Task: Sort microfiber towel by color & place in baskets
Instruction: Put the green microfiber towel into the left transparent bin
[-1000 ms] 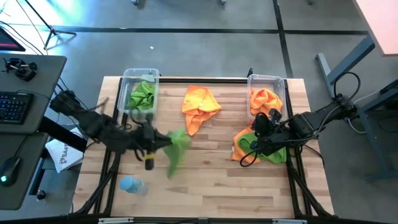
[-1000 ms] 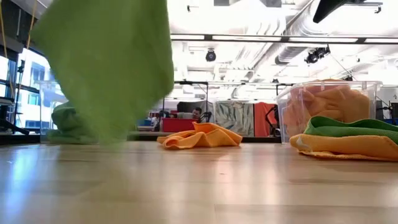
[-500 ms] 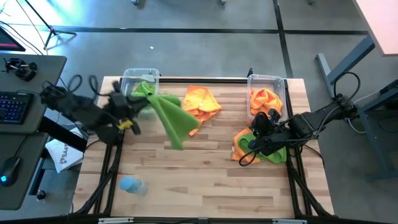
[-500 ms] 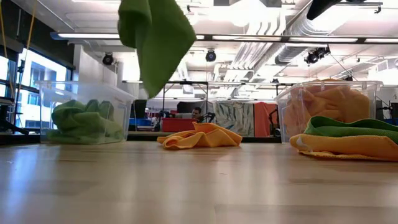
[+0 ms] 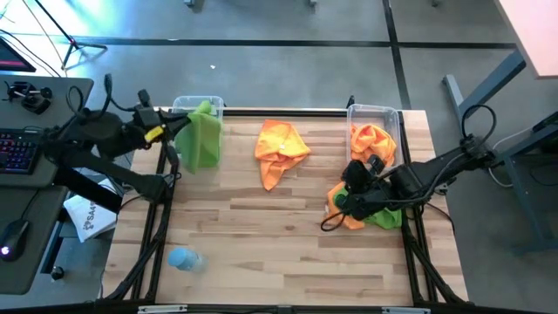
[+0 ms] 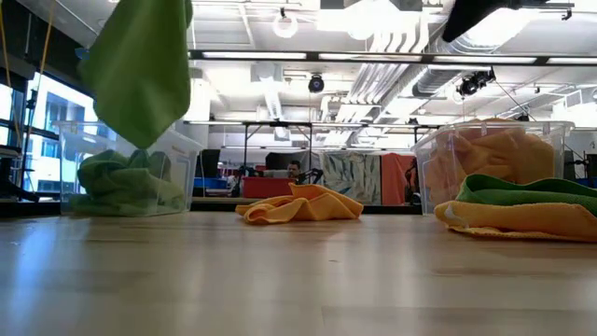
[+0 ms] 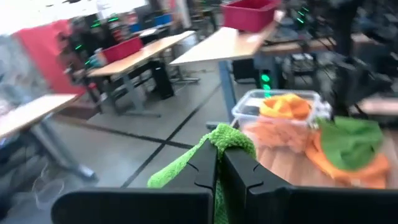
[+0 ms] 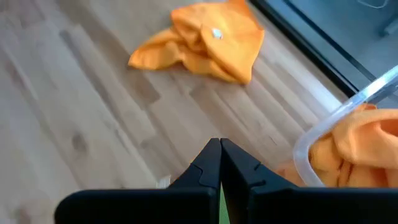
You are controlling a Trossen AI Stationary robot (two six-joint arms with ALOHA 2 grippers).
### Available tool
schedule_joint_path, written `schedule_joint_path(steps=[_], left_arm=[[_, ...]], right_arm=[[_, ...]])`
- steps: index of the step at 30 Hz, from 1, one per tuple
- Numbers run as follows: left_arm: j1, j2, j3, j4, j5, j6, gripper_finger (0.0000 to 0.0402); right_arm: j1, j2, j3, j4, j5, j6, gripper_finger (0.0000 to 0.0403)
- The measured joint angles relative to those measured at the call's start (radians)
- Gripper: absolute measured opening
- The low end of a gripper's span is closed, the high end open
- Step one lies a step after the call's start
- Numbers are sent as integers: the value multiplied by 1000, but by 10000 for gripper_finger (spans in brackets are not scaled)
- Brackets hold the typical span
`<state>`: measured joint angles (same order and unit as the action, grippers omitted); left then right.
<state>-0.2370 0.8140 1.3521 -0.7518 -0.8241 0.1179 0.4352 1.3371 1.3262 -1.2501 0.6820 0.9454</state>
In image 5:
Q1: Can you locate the clear plastic storage bin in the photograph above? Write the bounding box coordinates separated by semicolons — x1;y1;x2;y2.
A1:
171;94;225;174
346;103;403;172

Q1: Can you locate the black clamp gadget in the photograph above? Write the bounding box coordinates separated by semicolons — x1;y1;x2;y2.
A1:
3;80;54;116

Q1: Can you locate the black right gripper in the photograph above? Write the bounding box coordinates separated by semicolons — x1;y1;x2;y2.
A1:
342;156;400;222

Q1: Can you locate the gray operator desk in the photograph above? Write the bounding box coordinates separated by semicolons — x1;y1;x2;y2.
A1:
0;74;95;297

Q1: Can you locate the white box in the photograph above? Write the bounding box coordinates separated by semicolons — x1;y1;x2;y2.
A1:
63;194;119;243

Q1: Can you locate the black computer monitor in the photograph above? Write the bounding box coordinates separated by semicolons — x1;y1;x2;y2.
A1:
0;37;37;74

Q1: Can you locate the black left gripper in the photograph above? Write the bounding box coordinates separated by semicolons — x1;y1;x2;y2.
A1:
133;106;194;143

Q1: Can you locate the light blue plastic bottle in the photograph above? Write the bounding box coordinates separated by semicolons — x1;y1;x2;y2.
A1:
167;246;209;275

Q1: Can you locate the silver metal bracket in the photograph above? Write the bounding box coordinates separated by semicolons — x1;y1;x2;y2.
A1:
381;306;432;314
137;304;188;314

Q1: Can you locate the black metal rig frame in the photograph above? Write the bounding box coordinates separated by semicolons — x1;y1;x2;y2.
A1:
102;106;470;314

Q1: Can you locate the green microfiber towel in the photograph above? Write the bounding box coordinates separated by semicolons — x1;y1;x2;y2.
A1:
333;186;403;231
173;99;224;174

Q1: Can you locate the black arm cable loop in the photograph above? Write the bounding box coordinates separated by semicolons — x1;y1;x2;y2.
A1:
460;103;498;145

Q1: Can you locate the black backlit keyboard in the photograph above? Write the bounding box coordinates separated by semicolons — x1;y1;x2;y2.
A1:
0;127;50;176

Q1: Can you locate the dark metal desk frame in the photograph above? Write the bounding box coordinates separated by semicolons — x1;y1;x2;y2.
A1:
492;111;558;256

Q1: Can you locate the pale desk top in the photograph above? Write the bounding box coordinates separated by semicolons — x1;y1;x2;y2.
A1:
494;0;558;79

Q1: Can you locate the orange microfiber towel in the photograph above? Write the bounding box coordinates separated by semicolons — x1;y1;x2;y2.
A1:
323;181;366;231
350;123;398;167
254;119;312;192

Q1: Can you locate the black computer mouse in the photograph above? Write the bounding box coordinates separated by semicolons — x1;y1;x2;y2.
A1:
0;217;31;263

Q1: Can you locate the black light stand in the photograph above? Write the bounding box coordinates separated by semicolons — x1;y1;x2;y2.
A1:
34;0;108;71

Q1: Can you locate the gray metal desk leg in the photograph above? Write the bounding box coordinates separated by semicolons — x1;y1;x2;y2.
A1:
442;51;527;127

